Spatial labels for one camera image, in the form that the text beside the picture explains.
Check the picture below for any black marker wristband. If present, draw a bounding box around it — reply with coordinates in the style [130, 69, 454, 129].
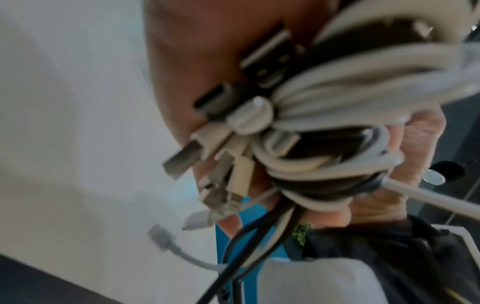
[301, 215, 480, 304]

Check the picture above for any person's right hand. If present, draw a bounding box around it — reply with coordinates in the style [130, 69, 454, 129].
[303, 108, 447, 229]

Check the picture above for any person's left hand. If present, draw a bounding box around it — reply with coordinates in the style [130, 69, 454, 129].
[142, 0, 339, 149]

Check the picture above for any green artificial plant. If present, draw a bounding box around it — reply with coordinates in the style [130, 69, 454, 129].
[292, 222, 312, 247]

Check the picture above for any blue sofa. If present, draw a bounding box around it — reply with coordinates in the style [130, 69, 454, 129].
[215, 204, 290, 304]

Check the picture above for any white table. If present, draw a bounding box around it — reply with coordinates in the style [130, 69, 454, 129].
[0, 0, 226, 304]

